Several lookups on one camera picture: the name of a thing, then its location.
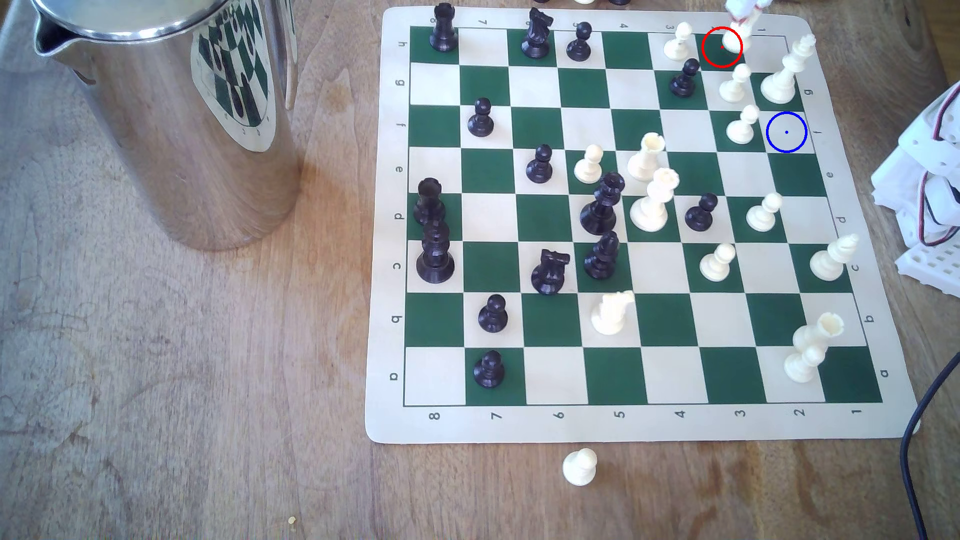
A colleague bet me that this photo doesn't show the white queen chess piece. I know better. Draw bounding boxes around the white queen chess piece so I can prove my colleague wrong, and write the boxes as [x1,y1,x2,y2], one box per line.
[629,168,681,233]

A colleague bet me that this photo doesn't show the white bishop chess piece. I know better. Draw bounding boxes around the white bishop chess piece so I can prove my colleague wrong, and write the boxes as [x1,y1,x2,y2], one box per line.
[809,233,861,283]

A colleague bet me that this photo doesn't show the stainless steel pitcher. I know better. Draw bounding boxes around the stainless steel pitcher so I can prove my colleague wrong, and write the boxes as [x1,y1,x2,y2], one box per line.
[28,0,305,252]

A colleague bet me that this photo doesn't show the black bishop chess piece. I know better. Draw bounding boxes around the black bishop chess piece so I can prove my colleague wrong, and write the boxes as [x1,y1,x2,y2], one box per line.
[583,230,621,282]

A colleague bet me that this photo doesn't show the white pawn chess piece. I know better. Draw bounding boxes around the white pawn chess piece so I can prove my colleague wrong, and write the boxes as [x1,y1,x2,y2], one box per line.
[725,105,761,146]
[573,144,606,185]
[562,447,599,488]
[699,243,738,284]
[718,63,753,105]
[663,21,694,63]
[745,192,785,233]
[783,345,826,384]

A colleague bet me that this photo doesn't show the black cable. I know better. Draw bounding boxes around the black cable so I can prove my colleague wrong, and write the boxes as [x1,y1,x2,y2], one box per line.
[900,352,960,540]

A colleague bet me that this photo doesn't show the black knight chess piece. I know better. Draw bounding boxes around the black knight chess piece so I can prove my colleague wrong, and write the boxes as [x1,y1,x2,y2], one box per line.
[520,6,555,60]
[530,249,572,296]

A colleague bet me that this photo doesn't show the white perforated base plate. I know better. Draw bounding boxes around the white perforated base plate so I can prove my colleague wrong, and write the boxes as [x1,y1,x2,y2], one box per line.
[896,238,960,299]

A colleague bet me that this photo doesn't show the black pawn chess piece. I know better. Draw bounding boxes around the black pawn chess piece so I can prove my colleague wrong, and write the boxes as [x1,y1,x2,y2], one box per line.
[525,144,555,185]
[684,192,720,232]
[566,21,594,63]
[473,350,506,389]
[669,58,701,99]
[477,294,509,334]
[466,97,496,138]

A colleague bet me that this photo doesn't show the black queen chess piece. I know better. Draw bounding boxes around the black queen chess piece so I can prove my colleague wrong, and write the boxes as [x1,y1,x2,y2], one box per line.
[579,171,627,237]

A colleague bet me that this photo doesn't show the red servo wires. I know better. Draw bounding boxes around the red servo wires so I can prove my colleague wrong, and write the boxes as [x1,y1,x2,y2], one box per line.
[916,112,960,249]

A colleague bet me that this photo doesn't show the green and cream chess mat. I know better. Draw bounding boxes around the green and cream chess mat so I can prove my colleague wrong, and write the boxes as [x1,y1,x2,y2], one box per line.
[364,6,922,445]

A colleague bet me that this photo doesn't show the white rook chess piece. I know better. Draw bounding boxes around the white rook chess piece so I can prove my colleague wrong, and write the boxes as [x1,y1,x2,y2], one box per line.
[627,132,667,183]
[793,312,845,357]

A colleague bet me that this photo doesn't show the white king chess piece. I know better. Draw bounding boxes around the white king chess piece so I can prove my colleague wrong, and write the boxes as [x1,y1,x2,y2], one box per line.
[759,33,817,105]

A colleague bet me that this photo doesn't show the white knight chess piece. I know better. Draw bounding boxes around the white knight chess piece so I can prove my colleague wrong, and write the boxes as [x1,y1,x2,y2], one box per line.
[590,290,636,337]
[721,15,756,54]

